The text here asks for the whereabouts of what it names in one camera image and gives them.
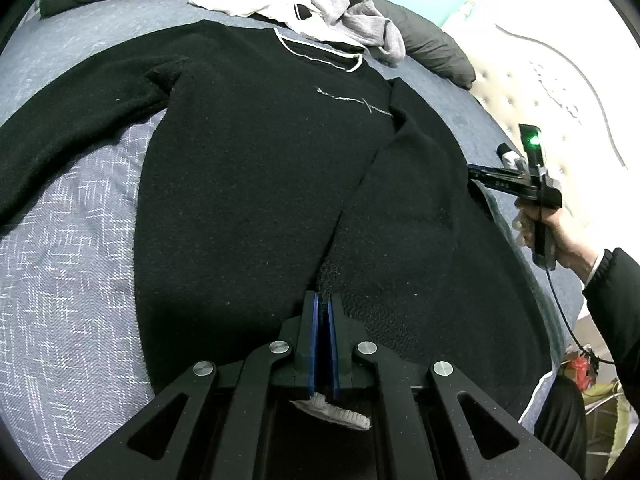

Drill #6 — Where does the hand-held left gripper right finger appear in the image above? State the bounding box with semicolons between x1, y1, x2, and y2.
327;292;581;480

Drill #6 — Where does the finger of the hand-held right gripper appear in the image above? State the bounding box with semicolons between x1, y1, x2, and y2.
466;162;497;192

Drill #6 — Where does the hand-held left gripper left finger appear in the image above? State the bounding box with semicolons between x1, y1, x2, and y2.
62;290;321;480

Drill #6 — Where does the black sweater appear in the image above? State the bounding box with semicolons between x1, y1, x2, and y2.
0;19;553;431

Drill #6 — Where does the person's right forearm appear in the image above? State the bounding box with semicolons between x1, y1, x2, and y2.
582;247;640;386

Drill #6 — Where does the person's right hand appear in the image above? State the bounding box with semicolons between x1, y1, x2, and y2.
514;206;602;287

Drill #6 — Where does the folded grey garment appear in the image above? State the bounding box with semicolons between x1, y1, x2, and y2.
495;144;528;171

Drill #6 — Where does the cream tufted headboard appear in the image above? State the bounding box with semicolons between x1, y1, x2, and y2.
440;0;640;271

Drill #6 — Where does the dark grey duvet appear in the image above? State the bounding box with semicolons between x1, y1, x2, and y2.
39;0;477;90

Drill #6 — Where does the red object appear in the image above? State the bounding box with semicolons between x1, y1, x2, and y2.
567;355;594;392

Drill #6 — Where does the person's black trouser leg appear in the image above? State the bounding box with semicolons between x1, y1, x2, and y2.
534;375;588;480

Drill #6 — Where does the white garment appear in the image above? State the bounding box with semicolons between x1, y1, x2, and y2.
187;0;368;46

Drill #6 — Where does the black cable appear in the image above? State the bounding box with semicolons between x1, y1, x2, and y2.
545;267;617;367

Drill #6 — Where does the pale green frame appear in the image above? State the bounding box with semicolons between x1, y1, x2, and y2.
585;379;632;461

